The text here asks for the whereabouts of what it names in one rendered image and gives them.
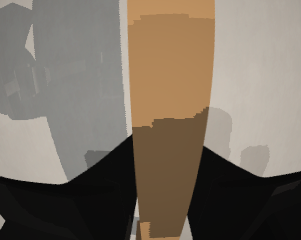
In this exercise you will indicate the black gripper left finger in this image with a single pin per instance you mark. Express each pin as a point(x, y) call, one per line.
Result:
point(97, 205)

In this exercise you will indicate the long light wooden rail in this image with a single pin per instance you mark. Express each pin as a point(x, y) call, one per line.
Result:
point(171, 58)

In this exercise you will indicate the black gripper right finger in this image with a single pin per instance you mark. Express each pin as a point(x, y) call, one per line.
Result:
point(230, 203)

